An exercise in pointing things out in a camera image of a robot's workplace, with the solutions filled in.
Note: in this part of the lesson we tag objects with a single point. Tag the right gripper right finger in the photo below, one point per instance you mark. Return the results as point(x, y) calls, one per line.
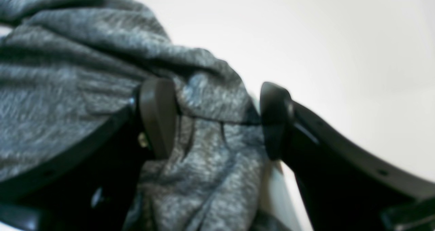
point(343, 187)

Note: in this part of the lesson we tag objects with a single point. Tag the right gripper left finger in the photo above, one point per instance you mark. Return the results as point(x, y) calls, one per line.
point(91, 185)

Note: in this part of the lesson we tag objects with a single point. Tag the grey t-shirt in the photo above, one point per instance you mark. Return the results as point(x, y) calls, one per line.
point(68, 65)

